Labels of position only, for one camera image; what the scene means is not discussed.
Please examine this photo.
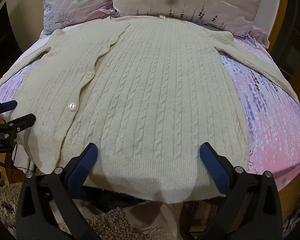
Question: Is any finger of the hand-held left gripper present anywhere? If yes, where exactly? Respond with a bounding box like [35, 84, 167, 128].
[0, 100, 18, 114]
[0, 113, 37, 141]

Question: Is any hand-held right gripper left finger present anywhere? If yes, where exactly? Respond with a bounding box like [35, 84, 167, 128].
[16, 142, 101, 240]

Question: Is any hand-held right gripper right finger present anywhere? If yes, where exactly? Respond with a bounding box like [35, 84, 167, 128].
[199, 142, 283, 240]

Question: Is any cream cable-knit cardigan sweater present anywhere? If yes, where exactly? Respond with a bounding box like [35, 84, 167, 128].
[0, 15, 299, 204]

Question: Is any beige shaggy rug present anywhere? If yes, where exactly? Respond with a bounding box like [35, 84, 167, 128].
[0, 185, 170, 240]

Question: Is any dark wooden cabinet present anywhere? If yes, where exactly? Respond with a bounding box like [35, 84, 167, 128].
[0, 1, 23, 68]

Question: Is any pink floral bed sheet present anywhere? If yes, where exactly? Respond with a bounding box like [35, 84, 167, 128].
[0, 25, 300, 188]

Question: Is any beige printed cushion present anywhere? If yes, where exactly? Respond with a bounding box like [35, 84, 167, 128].
[125, 201, 182, 240]

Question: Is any pink floral pillow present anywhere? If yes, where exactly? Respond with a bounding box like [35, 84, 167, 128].
[41, 0, 117, 35]
[110, 0, 270, 48]

